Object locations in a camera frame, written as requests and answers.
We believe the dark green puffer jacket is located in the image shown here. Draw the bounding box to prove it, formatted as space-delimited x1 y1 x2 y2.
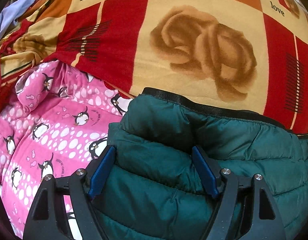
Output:
90 88 308 239

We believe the pink penguin bed sheet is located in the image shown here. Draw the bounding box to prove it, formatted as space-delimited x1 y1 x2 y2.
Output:
0 61 129 237

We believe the red beige rose blanket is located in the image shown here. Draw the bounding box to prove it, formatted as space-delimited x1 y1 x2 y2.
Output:
0 0 308 134

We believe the lavender cloth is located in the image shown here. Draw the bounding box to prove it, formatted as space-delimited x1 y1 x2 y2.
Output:
0 0 35 40

